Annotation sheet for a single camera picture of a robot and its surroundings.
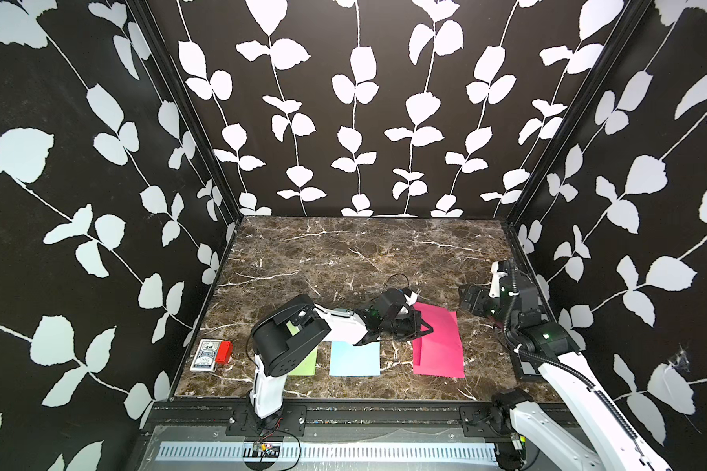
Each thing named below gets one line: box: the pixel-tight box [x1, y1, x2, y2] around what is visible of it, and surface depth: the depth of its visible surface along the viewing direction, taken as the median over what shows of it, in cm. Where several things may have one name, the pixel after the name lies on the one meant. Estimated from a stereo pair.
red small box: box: [216, 340, 234, 366], surface depth 85 cm
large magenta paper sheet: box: [413, 314, 466, 379], surface depth 85 cm
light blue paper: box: [329, 340, 381, 377], surface depth 85 cm
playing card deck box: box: [189, 338, 223, 372], surface depth 84 cm
